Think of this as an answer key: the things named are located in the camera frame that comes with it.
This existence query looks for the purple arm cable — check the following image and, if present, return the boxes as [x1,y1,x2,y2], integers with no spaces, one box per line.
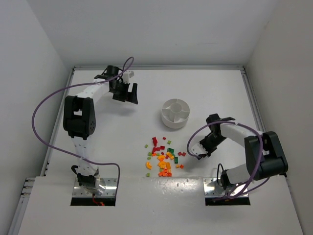
[32,56,135,196]
[186,121,271,199]

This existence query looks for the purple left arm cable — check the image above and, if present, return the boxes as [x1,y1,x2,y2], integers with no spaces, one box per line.
[32,56,135,196]

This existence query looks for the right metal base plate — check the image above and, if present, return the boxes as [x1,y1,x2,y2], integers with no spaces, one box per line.
[203,177,248,197]

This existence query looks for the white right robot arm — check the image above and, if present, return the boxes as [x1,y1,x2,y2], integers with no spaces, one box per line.
[192,114,289,189]

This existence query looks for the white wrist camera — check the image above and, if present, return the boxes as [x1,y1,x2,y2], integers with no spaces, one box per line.
[191,143,207,159]
[122,70,134,84]

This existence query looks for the yellow long lego brick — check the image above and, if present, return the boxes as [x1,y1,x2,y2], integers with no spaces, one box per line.
[158,161,170,169]

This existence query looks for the aluminium frame rail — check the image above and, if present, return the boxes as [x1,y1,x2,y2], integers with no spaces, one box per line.
[241,66,278,176]

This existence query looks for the metal base plate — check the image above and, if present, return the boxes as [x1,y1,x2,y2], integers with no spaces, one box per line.
[203,177,248,197]
[72,178,117,198]

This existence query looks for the dark green lego brick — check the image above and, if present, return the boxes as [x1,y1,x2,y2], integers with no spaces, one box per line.
[167,148,175,153]

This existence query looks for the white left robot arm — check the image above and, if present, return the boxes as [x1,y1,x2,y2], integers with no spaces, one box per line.
[63,66,138,195]

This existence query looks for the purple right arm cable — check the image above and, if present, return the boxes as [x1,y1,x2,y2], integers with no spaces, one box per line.
[186,121,271,199]

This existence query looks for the yellow curved lego piece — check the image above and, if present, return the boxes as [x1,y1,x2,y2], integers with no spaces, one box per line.
[146,162,152,169]

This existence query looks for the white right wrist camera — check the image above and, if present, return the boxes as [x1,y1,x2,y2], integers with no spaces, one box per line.
[191,143,207,159]

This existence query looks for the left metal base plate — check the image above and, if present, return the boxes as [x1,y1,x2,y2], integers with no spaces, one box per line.
[72,178,117,198]

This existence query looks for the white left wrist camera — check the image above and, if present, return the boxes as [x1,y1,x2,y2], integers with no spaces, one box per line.
[122,70,134,84]

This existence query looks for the white divided round container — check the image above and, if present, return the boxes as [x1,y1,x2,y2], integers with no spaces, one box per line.
[161,99,190,129]

